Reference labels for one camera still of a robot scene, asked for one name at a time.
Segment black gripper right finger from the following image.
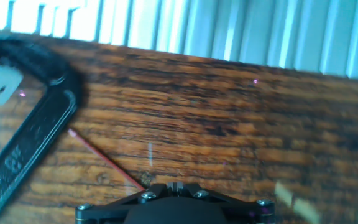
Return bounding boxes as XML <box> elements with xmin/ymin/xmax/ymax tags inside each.
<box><xmin>175</xmin><ymin>182</ymin><xmax>276</xmax><ymax>224</ymax></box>

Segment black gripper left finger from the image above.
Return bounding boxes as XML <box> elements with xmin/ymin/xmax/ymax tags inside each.
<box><xmin>74</xmin><ymin>182</ymin><xmax>175</xmax><ymax>224</ymax></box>

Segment red and black pencil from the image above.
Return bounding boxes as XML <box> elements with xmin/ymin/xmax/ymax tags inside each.
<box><xmin>67</xmin><ymin>128</ymin><xmax>146</xmax><ymax>192</ymax></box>

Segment brown wooden board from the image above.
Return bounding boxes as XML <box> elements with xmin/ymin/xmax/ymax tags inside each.
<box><xmin>0</xmin><ymin>30</ymin><xmax>358</xmax><ymax>224</ymax></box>

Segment black C-clamp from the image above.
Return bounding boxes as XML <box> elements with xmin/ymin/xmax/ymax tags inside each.
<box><xmin>0</xmin><ymin>36</ymin><xmax>84</xmax><ymax>224</ymax></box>

